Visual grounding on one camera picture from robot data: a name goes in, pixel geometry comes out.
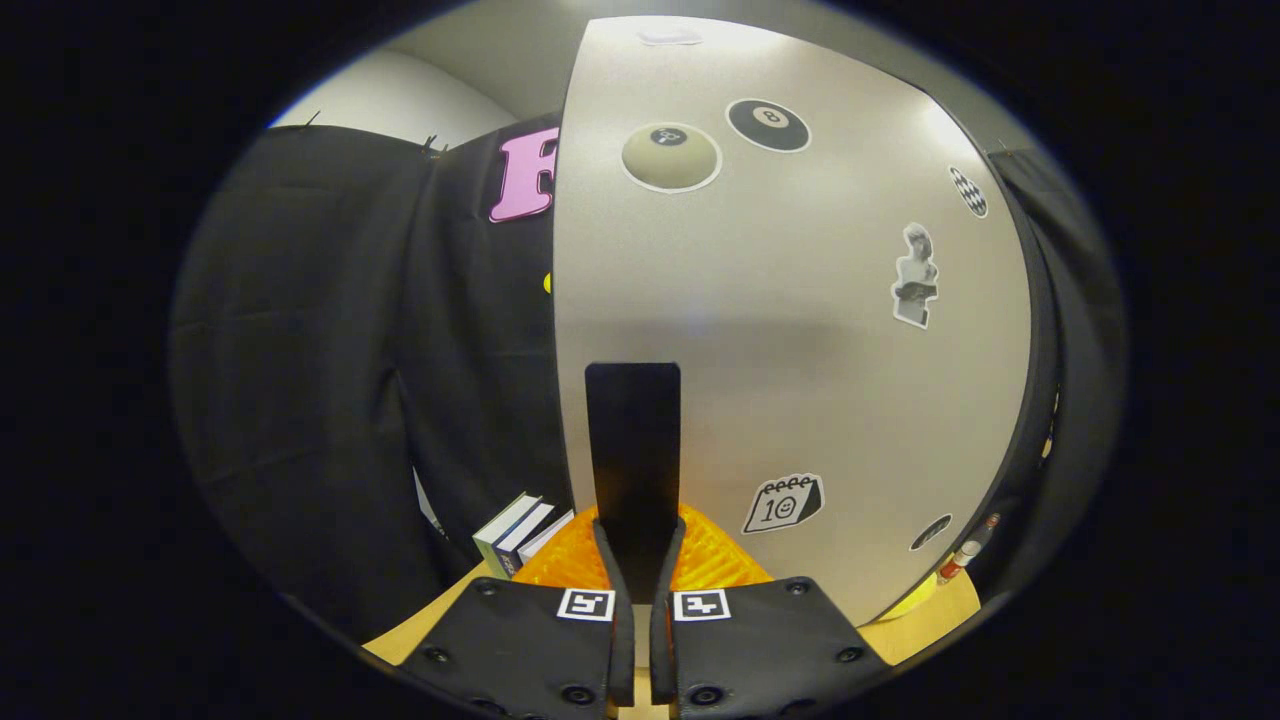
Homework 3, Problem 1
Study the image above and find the green book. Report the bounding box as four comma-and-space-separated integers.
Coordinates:
473, 492, 541, 576

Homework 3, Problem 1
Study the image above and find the clear plastic bottle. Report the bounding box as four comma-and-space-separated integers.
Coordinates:
935, 513, 1001, 586

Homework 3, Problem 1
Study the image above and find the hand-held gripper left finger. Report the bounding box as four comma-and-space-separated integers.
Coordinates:
400, 505, 636, 720

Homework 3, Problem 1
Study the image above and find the black backdrop cloth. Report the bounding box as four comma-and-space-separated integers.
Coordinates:
170, 115, 1126, 641

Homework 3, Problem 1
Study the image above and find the blue book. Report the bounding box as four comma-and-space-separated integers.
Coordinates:
495, 502, 556, 579

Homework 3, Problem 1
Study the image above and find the beige shoe cabinet door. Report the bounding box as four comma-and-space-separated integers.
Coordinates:
553, 15, 1036, 626

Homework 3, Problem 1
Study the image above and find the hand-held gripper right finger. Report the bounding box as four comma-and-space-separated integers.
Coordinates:
650, 505, 891, 720

